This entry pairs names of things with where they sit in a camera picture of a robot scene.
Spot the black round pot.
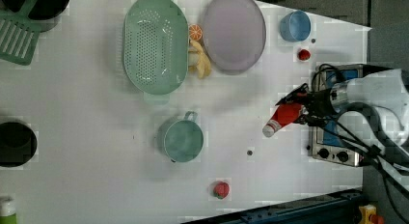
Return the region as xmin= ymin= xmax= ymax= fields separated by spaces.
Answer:
xmin=0 ymin=122 xmax=38 ymax=168

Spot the black pan top left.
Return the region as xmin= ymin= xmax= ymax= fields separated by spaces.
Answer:
xmin=1 ymin=0 xmax=69 ymax=32

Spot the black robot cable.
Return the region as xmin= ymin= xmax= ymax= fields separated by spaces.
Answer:
xmin=311 ymin=63 xmax=409 ymax=223

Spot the peeled banana toy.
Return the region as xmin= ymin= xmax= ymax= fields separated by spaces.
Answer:
xmin=188 ymin=40 xmax=211 ymax=79

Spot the small red tomato toy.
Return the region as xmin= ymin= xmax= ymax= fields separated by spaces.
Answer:
xmin=297 ymin=49 xmax=311 ymax=61

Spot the lilac round plate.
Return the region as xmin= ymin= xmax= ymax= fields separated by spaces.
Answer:
xmin=203 ymin=0 xmax=266 ymax=72

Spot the yellow red emergency button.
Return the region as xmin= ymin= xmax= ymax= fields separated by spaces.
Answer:
xmin=359 ymin=205 xmax=385 ymax=224

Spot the black toaster oven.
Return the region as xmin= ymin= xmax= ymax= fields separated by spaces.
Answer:
xmin=306 ymin=64 xmax=392 ymax=168

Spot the blue small bowl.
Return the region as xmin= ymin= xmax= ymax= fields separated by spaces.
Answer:
xmin=280 ymin=11 xmax=312 ymax=42

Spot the green mug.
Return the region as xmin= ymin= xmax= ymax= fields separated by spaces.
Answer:
xmin=157 ymin=111 xmax=204 ymax=163

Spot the green slotted spatula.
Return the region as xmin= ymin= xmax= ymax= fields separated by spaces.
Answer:
xmin=0 ymin=0 xmax=41 ymax=66

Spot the orange slice toy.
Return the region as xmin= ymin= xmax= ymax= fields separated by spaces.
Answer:
xmin=189 ymin=24 xmax=203 ymax=42

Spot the green white bottle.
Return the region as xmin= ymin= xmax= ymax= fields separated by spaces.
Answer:
xmin=0 ymin=197 xmax=17 ymax=224

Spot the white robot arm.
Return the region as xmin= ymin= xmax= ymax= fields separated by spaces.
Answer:
xmin=277 ymin=69 xmax=408 ymax=149

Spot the red strawberry toy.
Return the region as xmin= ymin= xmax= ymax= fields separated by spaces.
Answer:
xmin=213 ymin=182 xmax=230 ymax=200

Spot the red ketchup bottle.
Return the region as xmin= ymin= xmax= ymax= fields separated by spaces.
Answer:
xmin=262 ymin=103 xmax=302 ymax=138

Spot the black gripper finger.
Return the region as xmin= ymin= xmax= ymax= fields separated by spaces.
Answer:
xmin=277 ymin=83 xmax=309 ymax=105
xmin=294 ymin=114 xmax=308 ymax=125

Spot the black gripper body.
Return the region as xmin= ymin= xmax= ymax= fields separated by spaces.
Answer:
xmin=304 ymin=89 xmax=336 ymax=127

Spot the blue metal frame rail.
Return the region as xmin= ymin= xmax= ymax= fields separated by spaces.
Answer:
xmin=183 ymin=189 xmax=368 ymax=224

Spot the green perforated colander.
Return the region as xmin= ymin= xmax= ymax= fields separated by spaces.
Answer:
xmin=122 ymin=0 xmax=189 ymax=104

